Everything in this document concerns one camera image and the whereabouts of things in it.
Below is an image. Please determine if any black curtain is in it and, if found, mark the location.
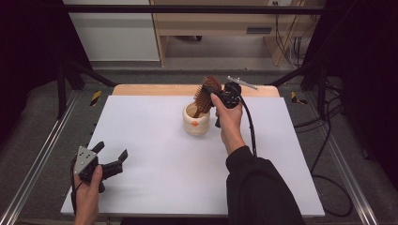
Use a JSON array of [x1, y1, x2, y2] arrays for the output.
[[303, 0, 398, 190], [0, 0, 92, 148]]

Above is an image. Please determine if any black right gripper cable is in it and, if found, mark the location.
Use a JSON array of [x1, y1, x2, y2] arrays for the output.
[[237, 96, 259, 158]]

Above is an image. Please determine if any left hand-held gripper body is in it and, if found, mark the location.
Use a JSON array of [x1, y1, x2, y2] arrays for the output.
[[73, 145, 124, 194]]

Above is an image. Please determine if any light wooden desk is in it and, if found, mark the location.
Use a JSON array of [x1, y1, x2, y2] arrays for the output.
[[149, 0, 327, 68]]

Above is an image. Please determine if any black floor cable loop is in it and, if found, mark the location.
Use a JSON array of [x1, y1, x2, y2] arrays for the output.
[[294, 78, 354, 218]]

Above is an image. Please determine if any black horizontal frame bar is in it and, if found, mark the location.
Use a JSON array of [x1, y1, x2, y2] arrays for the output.
[[59, 4, 329, 14]]

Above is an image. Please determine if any grey socket strip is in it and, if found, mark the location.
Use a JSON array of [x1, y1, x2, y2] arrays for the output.
[[246, 26, 273, 35]]

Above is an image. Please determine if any white table sheet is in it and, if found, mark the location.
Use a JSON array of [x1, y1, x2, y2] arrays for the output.
[[60, 95, 326, 218]]

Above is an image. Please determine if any cream ceramic cup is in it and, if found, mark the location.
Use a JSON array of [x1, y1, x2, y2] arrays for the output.
[[182, 101, 211, 137]]

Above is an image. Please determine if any bundle of hanging cables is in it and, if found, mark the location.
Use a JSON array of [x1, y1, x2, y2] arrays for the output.
[[273, 13, 317, 68]]

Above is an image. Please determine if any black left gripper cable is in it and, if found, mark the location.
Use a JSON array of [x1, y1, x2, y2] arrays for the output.
[[69, 157, 84, 217]]

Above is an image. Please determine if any white cabinet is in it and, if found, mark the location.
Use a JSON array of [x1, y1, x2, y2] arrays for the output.
[[61, 0, 161, 63]]

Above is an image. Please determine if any black frame strut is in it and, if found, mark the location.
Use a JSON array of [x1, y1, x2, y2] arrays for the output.
[[265, 61, 329, 120], [56, 60, 118, 120]]

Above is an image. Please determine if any aluminium rail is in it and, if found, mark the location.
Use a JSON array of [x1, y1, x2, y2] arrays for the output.
[[304, 92, 380, 225], [0, 90, 80, 225]]

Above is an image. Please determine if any person's right hand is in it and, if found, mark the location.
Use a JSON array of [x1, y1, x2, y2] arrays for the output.
[[210, 93, 247, 157]]

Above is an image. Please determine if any brown wooden hairbrush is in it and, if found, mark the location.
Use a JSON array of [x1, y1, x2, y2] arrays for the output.
[[191, 75, 223, 119]]

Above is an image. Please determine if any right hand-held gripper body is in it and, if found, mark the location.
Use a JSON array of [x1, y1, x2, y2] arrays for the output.
[[214, 75, 258, 128]]

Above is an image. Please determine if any person's left hand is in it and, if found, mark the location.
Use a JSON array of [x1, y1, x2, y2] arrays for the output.
[[73, 165, 103, 225]]

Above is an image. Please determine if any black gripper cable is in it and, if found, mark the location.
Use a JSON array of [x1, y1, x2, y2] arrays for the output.
[[237, 96, 259, 158], [69, 157, 84, 217]]

